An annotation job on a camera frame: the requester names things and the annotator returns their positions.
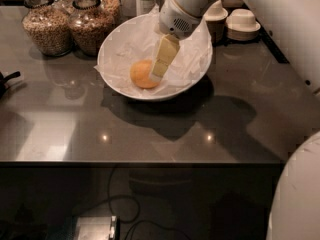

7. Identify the orange fruit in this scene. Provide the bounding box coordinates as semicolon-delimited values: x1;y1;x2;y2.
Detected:
130;59;159;89

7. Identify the left glass grain jar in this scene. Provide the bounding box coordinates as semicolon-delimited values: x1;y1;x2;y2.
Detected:
22;0;73;57

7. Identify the rear glass grain jar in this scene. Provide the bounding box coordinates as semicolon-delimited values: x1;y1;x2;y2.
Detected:
101;0;121;24

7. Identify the middle glass grain jar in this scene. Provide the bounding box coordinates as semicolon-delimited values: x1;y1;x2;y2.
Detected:
68;0;114;56

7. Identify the white paper liner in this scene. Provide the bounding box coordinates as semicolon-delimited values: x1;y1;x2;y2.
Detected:
93;3;213;98

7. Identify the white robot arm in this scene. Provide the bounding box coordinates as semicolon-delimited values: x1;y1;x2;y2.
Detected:
150;0;320;240

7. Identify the left stack of paper cups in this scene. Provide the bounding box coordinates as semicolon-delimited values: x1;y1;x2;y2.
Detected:
204;0;228;43

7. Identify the right stack of paper cups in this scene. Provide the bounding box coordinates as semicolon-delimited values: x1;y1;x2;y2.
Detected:
226;9;261;41

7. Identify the glass grain jar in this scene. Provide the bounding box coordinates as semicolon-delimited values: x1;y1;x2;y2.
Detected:
68;0;114;56
101;0;121;24
22;0;73;57

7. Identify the black handle at left edge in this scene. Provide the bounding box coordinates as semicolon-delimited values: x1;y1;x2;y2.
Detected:
0;71;21;98

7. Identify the metal box under table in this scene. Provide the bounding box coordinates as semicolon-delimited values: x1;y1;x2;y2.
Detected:
49;215;120;240

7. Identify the brown paper stack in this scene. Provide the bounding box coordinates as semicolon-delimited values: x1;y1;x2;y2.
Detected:
221;0;244;8

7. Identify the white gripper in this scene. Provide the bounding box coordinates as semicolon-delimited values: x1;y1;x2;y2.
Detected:
149;0;201;82

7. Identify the stack of paper cups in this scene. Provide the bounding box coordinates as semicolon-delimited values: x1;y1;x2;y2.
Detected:
226;9;261;41
204;0;228;43

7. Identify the black rubber mat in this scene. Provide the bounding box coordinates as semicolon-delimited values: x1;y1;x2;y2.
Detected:
259;27;289;64

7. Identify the white bowl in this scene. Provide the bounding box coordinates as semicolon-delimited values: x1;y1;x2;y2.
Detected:
96;12;214;102

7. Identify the black cable under table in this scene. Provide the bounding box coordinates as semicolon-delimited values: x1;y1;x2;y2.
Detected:
76;165;193;240

